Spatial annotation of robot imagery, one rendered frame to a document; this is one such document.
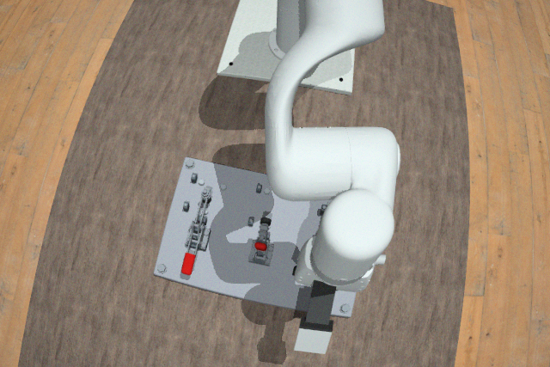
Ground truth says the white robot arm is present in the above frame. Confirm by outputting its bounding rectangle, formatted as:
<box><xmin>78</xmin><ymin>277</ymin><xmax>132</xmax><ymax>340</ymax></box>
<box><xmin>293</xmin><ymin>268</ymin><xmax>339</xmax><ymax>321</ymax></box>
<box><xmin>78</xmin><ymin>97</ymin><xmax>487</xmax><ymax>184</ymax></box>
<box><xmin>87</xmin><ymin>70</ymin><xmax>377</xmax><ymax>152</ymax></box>
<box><xmin>265</xmin><ymin>0</ymin><xmax>400</xmax><ymax>354</ymax></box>

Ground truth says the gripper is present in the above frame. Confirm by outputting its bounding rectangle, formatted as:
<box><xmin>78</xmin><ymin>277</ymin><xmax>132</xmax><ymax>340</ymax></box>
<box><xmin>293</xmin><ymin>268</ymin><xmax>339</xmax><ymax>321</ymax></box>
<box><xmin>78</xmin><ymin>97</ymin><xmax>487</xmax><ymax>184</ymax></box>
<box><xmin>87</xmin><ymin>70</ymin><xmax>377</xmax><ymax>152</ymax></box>
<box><xmin>292</xmin><ymin>235</ymin><xmax>375</xmax><ymax>292</ymax></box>

